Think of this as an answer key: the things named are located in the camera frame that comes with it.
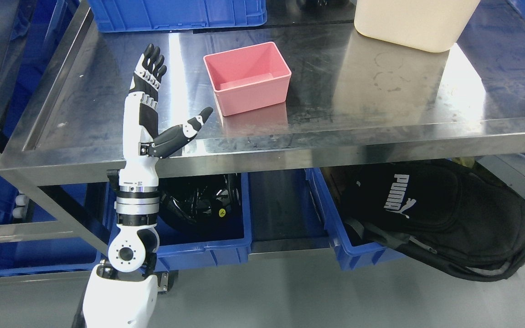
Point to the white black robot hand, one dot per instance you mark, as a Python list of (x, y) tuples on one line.
[(143, 144)]

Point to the pink plastic storage box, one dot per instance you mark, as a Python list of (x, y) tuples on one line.
[(248, 78)]

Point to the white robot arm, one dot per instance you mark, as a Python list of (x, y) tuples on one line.
[(122, 289)]

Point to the beige plastic container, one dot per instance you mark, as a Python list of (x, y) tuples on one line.
[(428, 25)]

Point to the blue bin with helmet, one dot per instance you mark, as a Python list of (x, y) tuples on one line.
[(227, 243)]

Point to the black glossy helmet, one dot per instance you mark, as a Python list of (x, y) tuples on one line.
[(199, 202)]

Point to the blue bin lower left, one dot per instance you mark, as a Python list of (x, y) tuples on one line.
[(33, 241)]

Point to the blue crate on table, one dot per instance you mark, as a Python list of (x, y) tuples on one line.
[(176, 15)]

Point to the stainless steel table cart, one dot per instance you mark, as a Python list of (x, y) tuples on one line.
[(351, 100)]

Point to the blue bin with backpack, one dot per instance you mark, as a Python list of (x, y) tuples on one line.
[(327, 185)]

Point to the black Puma backpack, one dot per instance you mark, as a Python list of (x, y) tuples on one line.
[(445, 215)]

